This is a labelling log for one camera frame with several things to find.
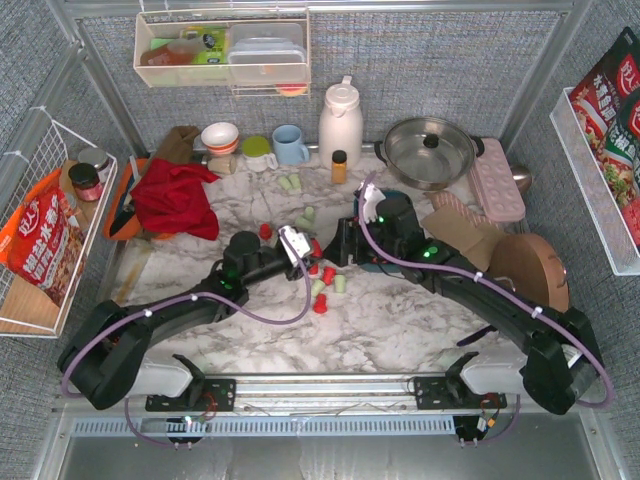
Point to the silver lidded jar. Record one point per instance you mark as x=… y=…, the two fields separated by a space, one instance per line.
x=94 y=156

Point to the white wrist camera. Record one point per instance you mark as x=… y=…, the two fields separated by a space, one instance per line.
x=367 y=197
x=297 y=244

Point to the white thermos jug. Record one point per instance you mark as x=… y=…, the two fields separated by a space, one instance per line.
x=341 y=124

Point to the clear plastic food container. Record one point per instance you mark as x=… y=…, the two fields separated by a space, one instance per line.
x=267 y=53

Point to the red seasoning bag right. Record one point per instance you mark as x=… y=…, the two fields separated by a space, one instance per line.
x=606 y=105

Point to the white wire basket left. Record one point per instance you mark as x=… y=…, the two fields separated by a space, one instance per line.
x=26 y=311

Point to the cream wall basket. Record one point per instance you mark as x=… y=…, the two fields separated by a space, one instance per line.
x=163 y=59

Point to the round wooden board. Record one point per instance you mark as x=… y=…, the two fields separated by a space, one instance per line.
x=530 y=265

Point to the brown cloth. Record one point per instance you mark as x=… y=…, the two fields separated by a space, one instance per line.
x=177 y=145

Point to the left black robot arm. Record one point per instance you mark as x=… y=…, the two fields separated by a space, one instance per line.
x=106 y=361

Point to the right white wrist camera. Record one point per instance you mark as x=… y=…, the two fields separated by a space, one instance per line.
x=367 y=197

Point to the pink egg tray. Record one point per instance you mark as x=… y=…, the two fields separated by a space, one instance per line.
x=492 y=182

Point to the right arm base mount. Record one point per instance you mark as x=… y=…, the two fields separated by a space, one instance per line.
x=449 y=393

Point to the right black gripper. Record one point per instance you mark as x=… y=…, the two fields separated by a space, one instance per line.
x=344 y=245

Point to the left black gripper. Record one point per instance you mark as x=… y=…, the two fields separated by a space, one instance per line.
x=288 y=262

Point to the green coffee capsule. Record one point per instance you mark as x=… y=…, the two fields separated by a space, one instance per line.
x=295 y=182
x=285 y=183
x=303 y=223
x=317 y=287
x=309 y=214
x=340 y=284

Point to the blue mug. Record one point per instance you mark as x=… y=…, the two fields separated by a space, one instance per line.
x=289 y=147

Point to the white wire basket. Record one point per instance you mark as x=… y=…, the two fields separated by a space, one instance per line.
x=616 y=240
x=26 y=311

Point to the green lidded cup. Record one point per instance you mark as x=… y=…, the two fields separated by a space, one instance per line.
x=258 y=155

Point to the green packaged item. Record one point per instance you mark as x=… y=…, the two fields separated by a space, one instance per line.
x=212 y=43

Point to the white orange striped bowl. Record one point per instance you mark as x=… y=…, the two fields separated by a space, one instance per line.
x=220 y=138

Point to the brown cardboard sheet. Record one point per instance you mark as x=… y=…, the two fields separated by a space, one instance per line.
x=475 y=243

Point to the orange spice bottle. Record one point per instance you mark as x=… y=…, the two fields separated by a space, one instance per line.
x=339 y=167

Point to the glass pepper grinder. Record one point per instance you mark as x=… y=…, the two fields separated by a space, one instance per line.
x=223 y=165

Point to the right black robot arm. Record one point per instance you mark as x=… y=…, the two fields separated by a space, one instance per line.
x=557 y=358

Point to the orange tray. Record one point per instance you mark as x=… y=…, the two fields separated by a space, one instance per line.
x=121 y=224

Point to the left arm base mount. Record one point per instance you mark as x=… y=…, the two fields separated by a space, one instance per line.
x=214 y=395

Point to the red coffee capsule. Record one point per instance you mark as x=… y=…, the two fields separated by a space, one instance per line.
x=320 y=304
x=265 y=231
x=317 y=251
x=328 y=275

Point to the dark lidded jar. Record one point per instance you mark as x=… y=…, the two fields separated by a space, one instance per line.
x=86 y=182

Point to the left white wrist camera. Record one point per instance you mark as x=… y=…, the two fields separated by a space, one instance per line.
x=297 y=244

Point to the white wire basket right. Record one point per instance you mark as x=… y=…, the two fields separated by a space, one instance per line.
x=616 y=240

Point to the striped pink cloth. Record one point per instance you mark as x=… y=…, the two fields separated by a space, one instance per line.
x=443 y=199

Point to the teal storage basket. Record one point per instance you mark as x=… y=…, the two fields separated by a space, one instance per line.
x=385 y=267

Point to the red seasoning bag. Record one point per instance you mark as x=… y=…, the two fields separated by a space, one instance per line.
x=606 y=105
x=39 y=243

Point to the red cloth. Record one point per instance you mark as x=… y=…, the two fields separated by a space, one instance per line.
x=170 y=199

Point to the stainless steel pot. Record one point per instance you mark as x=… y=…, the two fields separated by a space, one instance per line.
x=428 y=153

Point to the red seasoning bag left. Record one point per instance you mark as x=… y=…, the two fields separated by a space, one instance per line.
x=39 y=243

